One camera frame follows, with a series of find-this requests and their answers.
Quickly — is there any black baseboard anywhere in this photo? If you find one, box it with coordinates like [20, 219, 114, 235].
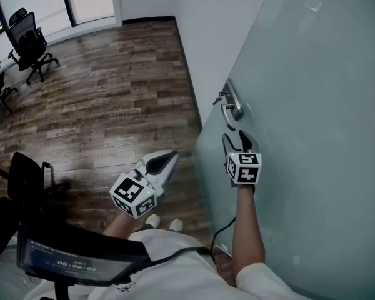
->
[121, 16, 204, 134]

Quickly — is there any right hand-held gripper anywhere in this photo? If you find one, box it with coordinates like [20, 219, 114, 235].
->
[222, 129, 263, 186]

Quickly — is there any person's white shoe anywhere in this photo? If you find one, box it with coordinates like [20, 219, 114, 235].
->
[168, 218, 184, 233]
[145, 214, 162, 230]

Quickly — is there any black tablet cable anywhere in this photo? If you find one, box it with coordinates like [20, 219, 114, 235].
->
[149, 246, 214, 267]

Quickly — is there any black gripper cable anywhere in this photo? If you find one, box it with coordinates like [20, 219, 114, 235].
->
[209, 216, 237, 258]

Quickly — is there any person's white right shoe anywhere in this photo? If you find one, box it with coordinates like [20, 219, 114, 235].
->
[168, 218, 184, 233]

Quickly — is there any person's left forearm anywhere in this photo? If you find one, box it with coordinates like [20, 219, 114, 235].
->
[102, 212, 137, 240]

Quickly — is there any person's white left shoe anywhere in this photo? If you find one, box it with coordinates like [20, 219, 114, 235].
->
[145, 214, 162, 230]

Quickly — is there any black chair with armrests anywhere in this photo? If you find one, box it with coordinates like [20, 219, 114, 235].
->
[0, 151, 72, 256]

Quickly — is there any person's right forearm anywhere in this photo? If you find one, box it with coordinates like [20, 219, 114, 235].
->
[231, 184, 266, 278]

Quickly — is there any frosted glass door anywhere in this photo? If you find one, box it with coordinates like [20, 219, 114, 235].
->
[193, 0, 375, 300]

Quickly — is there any black display tablet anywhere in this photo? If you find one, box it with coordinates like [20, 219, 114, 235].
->
[16, 224, 153, 288]

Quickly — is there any metal door handle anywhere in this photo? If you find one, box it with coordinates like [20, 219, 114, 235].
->
[220, 78, 244, 131]

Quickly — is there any black framed window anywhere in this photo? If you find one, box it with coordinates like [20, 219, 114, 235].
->
[0, 0, 116, 71]

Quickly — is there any black mesh office chair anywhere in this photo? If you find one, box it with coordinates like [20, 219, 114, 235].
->
[7, 7, 61, 86]

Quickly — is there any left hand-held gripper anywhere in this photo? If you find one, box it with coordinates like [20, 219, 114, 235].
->
[109, 150, 180, 220]

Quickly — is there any person's white shirt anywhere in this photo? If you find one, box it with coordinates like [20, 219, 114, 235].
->
[23, 229, 315, 300]

